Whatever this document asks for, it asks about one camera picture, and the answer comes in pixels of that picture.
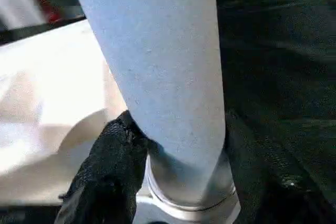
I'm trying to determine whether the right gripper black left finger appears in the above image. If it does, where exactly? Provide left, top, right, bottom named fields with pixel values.
left=59, top=110, right=159, bottom=224

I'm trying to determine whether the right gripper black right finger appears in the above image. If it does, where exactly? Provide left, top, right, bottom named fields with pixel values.
left=225, top=110, right=336, bottom=224

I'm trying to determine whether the white plastic table top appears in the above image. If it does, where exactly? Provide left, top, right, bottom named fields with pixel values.
left=0, top=18, right=242, bottom=224

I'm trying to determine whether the white plastic table leg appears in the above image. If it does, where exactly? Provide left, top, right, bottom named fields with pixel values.
left=65, top=0, right=241, bottom=213

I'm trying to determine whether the red box in cabinet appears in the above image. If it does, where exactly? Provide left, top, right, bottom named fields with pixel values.
left=39, top=0, right=62, bottom=23

